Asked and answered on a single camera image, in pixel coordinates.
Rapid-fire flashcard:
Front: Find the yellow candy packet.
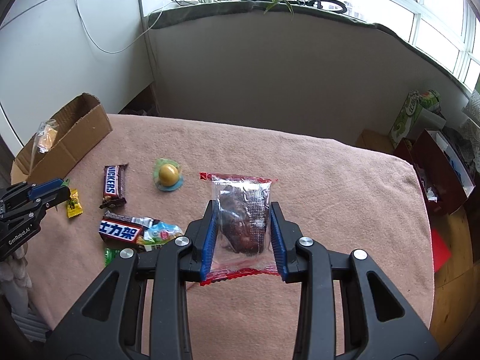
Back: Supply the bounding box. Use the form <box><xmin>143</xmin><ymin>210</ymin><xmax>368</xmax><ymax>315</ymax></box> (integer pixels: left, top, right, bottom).
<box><xmin>66</xmin><ymin>189</ymin><xmax>83</xmax><ymax>219</ymax></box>

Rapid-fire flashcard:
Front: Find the brown Snickers bar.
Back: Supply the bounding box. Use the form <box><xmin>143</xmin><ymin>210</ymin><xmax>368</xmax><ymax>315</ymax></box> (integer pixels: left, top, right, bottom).
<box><xmin>99</xmin><ymin>164</ymin><xmax>128</xmax><ymax>209</ymax></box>

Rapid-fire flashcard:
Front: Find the cracker pack clear wrapper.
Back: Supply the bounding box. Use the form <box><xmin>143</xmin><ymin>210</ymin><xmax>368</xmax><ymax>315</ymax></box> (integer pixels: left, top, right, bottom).
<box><xmin>32</xmin><ymin>119</ymin><xmax>59</xmax><ymax>154</ymax></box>

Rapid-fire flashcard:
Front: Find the Chinese Snickers bar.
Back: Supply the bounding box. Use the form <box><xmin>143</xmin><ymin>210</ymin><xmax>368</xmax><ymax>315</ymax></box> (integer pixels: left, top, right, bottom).
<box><xmin>98</xmin><ymin>211</ymin><xmax>154</xmax><ymax>246</ymax></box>

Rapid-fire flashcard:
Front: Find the dark green candy packet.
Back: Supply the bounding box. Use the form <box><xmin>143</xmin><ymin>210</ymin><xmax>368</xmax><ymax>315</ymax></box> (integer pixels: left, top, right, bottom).
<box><xmin>104</xmin><ymin>247</ymin><xmax>120</xmax><ymax>267</ymax></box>

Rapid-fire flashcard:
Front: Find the quail egg snack pouch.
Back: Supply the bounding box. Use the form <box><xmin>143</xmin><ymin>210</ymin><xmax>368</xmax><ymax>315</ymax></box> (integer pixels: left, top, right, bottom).
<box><xmin>138</xmin><ymin>220</ymin><xmax>184</xmax><ymax>251</ymax></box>

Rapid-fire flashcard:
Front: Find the yellow ball candy green wrapper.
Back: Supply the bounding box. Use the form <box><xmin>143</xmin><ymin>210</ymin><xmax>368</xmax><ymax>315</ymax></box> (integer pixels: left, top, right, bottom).
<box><xmin>152</xmin><ymin>158</ymin><xmax>184</xmax><ymax>192</ymax></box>

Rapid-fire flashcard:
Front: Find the dried fruit red clear packet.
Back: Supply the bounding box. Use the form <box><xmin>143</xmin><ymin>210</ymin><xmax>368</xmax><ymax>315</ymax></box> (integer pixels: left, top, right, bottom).
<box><xmin>199</xmin><ymin>172</ymin><xmax>278</xmax><ymax>285</ymax></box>

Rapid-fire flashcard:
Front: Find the white cloth glove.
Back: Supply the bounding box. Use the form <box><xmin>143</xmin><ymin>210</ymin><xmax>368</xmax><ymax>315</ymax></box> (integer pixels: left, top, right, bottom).
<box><xmin>1</xmin><ymin>244</ymin><xmax>32</xmax><ymax>314</ymax></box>

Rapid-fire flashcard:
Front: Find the brown cardboard box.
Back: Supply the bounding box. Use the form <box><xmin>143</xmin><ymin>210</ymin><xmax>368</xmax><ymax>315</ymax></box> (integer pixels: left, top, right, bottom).
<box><xmin>10</xmin><ymin>93</ymin><xmax>112</xmax><ymax>185</ymax></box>

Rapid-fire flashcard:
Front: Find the white cabinet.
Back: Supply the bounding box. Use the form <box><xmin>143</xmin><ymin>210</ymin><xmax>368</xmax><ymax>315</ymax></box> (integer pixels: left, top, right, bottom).
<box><xmin>1</xmin><ymin>0</ymin><xmax>153</xmax><ymax>154</ymax></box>

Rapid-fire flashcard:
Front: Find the dark red box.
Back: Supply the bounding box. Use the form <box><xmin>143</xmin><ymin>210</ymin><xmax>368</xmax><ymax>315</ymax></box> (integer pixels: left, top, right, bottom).
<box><xmin>394</xmin><ymin>129</ymin><xmax>475</xmax><ymax>215</ymax></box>

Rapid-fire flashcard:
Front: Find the green shopping bag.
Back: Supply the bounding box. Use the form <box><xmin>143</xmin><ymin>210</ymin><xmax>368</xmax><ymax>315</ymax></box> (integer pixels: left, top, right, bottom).
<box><xmin>388</xmin><ymin>89</ymin><xmax>446</xmax><ymax>148</ymax></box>

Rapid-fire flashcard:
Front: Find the grey windowsill cover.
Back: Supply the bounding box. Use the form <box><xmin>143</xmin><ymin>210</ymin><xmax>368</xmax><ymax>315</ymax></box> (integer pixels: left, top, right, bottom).
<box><xmin>147</xmin><ymin>0</ymin><xmax>478</xmax><ymax>95</ymax></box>

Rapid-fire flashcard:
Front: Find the white hanging cable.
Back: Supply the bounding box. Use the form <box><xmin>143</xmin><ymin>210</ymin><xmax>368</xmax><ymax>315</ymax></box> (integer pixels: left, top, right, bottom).
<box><xmin>74</xmin><ymin>0</ymin><xmax>178</xmax><ymax>55</ymax></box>

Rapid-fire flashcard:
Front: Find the black coiled cable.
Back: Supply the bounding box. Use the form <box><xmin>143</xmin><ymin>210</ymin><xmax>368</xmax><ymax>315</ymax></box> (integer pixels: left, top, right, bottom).
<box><xmin>305</xmin><ymin>0</ymin><xmax>349</xmax><ymax>14</ymax></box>

